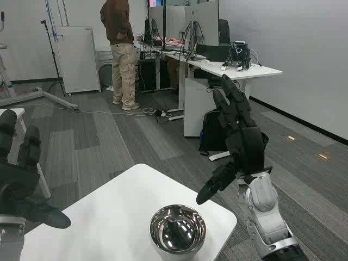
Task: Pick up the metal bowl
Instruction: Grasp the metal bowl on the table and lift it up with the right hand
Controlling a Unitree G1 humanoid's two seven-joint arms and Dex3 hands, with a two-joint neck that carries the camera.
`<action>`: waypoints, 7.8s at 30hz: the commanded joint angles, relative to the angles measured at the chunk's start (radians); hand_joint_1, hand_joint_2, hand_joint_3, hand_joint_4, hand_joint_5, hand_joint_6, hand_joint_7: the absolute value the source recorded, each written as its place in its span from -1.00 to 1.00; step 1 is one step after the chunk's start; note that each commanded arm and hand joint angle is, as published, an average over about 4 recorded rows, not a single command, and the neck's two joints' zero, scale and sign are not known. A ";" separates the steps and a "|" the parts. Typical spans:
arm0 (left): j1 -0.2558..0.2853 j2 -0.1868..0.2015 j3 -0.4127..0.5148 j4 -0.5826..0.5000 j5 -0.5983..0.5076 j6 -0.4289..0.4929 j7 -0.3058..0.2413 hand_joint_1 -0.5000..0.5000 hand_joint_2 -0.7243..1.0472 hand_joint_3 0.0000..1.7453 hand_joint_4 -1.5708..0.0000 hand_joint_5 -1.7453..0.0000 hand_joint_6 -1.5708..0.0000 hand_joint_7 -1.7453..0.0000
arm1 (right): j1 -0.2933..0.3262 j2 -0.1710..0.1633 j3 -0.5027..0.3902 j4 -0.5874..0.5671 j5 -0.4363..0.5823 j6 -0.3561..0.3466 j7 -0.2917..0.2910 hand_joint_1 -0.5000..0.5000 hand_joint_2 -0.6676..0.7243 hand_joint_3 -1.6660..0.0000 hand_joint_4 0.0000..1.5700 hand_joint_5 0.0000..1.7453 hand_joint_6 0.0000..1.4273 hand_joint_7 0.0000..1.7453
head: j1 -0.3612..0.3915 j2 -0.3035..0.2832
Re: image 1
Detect person in brown jacket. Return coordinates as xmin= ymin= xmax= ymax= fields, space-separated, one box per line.
xmin=99 ymin=0 xmax=141 ymax=111

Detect black computer tower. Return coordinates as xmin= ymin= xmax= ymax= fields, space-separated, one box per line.
xmin=136 ymin=59 xmax=158 ymax=91

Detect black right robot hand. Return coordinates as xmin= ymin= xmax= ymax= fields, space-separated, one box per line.
xmin=195 ymin=73 xmax=274 ymax=205

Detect power strip with plugs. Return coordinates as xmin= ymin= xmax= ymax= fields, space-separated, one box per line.
xmin=153 ymin=108 xmax=175 ymax=123

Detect grey gantry base leg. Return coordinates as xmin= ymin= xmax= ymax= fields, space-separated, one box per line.
xmin=0 ymin=86 xmax=80 ymax=113

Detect white wheeled cabinet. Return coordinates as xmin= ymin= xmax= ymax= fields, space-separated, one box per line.
xmin=53 ymin=26 xmax=102 ymax=96

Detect black vertical pole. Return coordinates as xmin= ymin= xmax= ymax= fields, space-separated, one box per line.
xmin=161 ymin=0 xmax=167 ymax=52

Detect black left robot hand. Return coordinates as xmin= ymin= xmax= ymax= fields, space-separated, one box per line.
xmin=0 ymin=109 xmax=72 ymax=229

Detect shiny metal bowl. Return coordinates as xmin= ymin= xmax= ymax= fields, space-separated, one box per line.
xmin=148 ymin=204 xmax=207 ymax=255

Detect black office chair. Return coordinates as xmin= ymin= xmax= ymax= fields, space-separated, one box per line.
xmin=218 ymin=18 xmax=232 ymax=46

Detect blue hanging cable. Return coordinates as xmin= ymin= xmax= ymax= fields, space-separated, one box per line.
xmin=44 ymin=0 xmax=64 ymax=42

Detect black equipment box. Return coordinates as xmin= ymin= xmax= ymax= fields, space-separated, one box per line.
xmin=196 ymin=43 xmax=232 ymax=62

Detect small robot device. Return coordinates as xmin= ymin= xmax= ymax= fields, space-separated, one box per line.
xmin=222 ymin=40 xmax=262 ymax=72

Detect black tripod stand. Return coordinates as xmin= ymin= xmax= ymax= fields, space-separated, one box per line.
xmin=40 ymin=19 xmax=67 ymax=97

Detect black backpack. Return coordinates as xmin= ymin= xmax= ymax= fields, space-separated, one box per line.
xmin=198 ymin=108 xmax=232 ymax=157

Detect white office desk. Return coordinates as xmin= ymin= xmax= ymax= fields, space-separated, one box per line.
xmin=138 ymin=40 xmax=284 ymax=161

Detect white drawer unit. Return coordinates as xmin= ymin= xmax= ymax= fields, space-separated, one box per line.
xmin=96 ymin=49 xmax=114 ymax=69

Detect black cables under desk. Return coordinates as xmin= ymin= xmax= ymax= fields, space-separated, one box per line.
xmin=206 ymin=76 xmax=241 ymax=94

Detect large grey computer monitor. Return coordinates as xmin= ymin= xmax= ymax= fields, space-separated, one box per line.
xmin=184 ymin=0 xmax=220 ymax=61

